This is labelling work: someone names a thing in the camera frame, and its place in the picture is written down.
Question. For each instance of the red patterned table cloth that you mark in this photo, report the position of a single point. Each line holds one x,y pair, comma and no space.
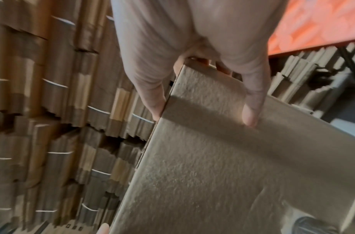
316,23

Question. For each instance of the person's left hand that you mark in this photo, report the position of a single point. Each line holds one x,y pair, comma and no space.
103,228

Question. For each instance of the wall of cardboard stacks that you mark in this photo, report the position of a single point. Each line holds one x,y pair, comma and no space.
56,114

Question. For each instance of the large cardboard box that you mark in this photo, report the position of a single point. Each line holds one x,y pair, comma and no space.
235,173

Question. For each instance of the person's right hand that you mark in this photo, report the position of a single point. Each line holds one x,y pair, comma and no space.
195,32

